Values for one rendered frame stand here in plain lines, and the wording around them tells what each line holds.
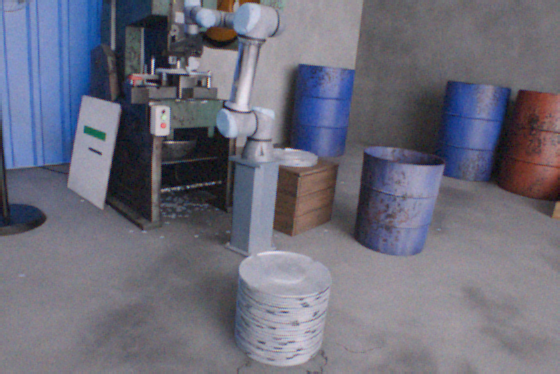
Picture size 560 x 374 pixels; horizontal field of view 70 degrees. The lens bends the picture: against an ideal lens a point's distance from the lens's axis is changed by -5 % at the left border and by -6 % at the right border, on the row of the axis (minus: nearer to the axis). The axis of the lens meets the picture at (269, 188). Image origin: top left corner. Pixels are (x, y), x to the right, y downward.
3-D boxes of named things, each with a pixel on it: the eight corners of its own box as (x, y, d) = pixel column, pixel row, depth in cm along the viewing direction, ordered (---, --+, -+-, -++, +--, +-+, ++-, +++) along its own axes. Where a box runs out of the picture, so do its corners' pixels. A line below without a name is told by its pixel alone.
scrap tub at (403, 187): (440, 245, 229) (459, 161, 215) (402, 265, 201) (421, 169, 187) (377, 221, 257) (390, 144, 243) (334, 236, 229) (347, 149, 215)
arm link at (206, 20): (224, 13, 187) (211, 7, 194) (203, 9, 180) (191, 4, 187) (220, 30, 191) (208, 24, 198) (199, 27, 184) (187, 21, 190)
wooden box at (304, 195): (331, 220, 251) (339, 163, 241) (292, 236, 222) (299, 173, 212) (279, 202, 275) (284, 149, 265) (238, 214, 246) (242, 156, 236)
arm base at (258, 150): (280, 159, 193) (283, 137, 190) (260, 163, 181) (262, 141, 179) (255, 152, 202) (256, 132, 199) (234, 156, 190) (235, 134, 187)
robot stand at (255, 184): (276, 249, 207) (286, 159, 194) (252, 261, 192) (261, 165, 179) (247, 237, 217) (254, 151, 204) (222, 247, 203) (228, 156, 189)
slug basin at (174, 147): (208, 156, 246) (209, 139, 243) (156, 162, 224) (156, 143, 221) (178, 145, 270) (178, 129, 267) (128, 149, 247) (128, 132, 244)
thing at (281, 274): (349, 278, 133) (349, 276, 133) (286, 309, 113) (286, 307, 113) (283, 246, 152) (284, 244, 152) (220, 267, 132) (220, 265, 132)
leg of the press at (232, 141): (241, 210, 256) (253, 55, 229) (226, 213, 248) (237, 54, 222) (164, 172, 318) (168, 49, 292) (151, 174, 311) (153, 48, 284)
